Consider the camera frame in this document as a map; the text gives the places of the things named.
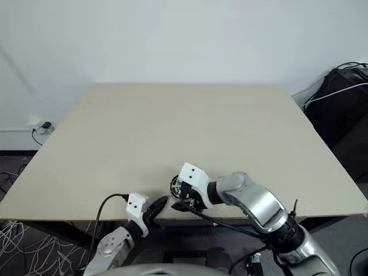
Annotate white wall cable duct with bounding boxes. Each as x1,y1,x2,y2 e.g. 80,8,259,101
0,128,34,134

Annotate silver spoked motor rotor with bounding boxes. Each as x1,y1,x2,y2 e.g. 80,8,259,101
169,174,187,200

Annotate black table frame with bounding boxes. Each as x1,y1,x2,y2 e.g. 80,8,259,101
28,216,360,254

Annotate silver robot torso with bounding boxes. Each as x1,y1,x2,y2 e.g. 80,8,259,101
100,262,259,276

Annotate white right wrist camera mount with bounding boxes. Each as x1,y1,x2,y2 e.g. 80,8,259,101
178,162,217,206

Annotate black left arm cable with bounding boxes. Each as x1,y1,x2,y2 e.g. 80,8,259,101
91,193,129,259

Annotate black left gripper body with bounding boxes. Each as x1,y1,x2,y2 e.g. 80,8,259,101
141,204,165,231

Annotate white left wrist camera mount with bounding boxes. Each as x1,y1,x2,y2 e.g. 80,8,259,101
125,193,150,238

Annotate white cable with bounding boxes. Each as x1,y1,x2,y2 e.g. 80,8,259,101
303,82,368,110

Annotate black torso side bracket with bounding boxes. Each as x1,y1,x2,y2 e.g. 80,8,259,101
246,252,263,276

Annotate large black bag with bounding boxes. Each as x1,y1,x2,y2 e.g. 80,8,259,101
302,67,368,183

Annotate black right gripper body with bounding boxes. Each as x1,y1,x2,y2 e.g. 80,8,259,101
179,183,208,213

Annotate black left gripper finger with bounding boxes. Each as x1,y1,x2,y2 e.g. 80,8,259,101
148,195,170,212
145,204,165,219

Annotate black adapter cable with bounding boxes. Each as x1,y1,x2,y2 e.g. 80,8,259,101
30,128,48,147

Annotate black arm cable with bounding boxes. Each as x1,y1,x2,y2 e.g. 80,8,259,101
91,193,129,259
188,207,290,276

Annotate black floor cable loop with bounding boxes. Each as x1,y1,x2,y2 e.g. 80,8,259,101
350,247,368,276

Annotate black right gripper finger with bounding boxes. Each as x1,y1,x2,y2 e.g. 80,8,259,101
170,201,193,213

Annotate thin black floor cable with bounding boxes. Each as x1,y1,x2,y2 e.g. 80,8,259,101
0,163,28,199

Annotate tangled white floor cables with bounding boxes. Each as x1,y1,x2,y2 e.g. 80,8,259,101
0,218,87,276

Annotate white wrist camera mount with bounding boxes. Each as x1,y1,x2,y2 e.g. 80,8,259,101
125,193,150,238
178,162,217,206

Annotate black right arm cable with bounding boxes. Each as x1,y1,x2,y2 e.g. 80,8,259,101
188,207,290,276

